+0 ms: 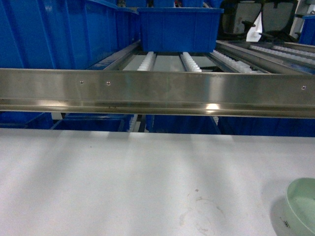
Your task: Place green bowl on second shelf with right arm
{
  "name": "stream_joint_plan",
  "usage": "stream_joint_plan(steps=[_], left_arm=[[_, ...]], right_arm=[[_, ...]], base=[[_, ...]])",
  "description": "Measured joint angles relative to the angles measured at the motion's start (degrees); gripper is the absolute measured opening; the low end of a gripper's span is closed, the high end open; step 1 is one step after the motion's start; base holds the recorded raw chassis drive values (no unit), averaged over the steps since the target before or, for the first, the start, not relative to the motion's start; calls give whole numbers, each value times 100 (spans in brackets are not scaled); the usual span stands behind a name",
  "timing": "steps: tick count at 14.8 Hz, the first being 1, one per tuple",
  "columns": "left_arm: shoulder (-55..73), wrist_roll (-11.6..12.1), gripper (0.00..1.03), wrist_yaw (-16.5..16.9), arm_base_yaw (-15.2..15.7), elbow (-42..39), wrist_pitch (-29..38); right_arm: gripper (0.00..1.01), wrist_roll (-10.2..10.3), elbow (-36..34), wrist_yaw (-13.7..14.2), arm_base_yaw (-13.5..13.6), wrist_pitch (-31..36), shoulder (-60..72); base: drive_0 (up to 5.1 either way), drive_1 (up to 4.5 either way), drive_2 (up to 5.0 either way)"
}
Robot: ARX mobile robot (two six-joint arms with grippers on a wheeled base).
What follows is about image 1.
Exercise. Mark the light green bowl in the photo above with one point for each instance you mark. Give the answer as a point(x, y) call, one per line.
point(300, 206)

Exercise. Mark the blue bin lower middle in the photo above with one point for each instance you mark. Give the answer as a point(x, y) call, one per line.
point(176, 124)

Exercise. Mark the white roller track left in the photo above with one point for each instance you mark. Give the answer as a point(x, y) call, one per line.
point(148, 62)

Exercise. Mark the white roller track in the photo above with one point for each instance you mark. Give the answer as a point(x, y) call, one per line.
point(239, 66)
point(288, 53)
point(189, 63)
point(148, 62)

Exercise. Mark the white roller track middle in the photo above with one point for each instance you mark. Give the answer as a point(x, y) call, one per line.
point(189, 63)

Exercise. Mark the steel lane divider left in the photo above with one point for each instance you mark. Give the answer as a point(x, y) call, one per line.
point(117, 59)

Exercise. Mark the steel lane divider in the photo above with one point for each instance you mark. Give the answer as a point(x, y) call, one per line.
point(117, 59)
point(264, 61)

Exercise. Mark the blue bin on rollers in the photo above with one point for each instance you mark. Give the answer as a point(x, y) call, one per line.
point(179, 29)

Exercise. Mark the white roller track right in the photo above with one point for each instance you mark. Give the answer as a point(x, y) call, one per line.
point(239, 66)

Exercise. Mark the black office chair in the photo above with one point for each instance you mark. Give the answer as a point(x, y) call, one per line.
point(257, 20)

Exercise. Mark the far white roller track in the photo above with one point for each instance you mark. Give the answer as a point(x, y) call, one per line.
point(288, 53)

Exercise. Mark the steel lane divider right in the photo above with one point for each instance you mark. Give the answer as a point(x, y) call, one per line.
point(264, 61)

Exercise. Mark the blue bin lower right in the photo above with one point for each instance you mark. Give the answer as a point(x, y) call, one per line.
point(292, 127)

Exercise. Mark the blue bin lower left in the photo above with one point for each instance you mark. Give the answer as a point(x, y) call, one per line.
point(71, 121)

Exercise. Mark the large blue bin left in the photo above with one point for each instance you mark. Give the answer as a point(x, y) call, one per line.
point(63, 34)

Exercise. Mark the blue bin far right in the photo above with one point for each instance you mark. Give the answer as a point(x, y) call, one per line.
point(308, 31)

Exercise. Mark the steel shelf front rail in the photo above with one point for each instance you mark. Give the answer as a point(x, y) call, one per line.
point(167, 93)

